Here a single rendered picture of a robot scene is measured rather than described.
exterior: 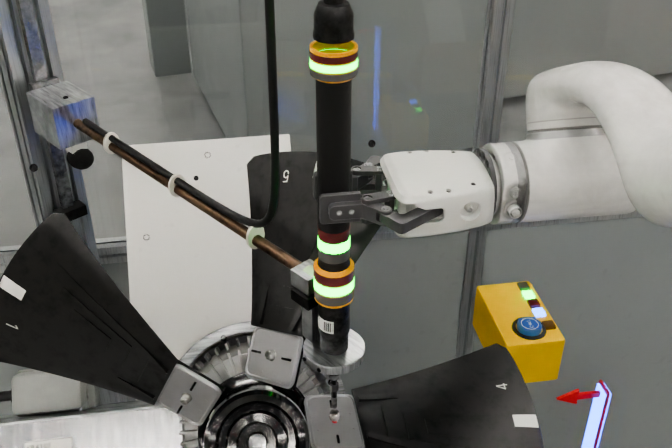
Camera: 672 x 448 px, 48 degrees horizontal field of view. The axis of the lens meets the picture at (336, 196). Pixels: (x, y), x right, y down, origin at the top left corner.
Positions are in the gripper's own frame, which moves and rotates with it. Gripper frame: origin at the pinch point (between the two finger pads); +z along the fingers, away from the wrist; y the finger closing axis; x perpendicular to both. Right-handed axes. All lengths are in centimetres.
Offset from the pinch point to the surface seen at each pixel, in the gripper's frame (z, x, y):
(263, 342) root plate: 7.7, -25.3, 8.0
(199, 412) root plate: 16.1, -30.8, 2.9
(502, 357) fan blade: -23.9, -31.6, 7.2
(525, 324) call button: -35, -42, 25
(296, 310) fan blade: 3.6, -19.9, 7.0
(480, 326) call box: -31, -49, 33
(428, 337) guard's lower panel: -34, -85, 70
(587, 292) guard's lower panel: -73, -75, 70
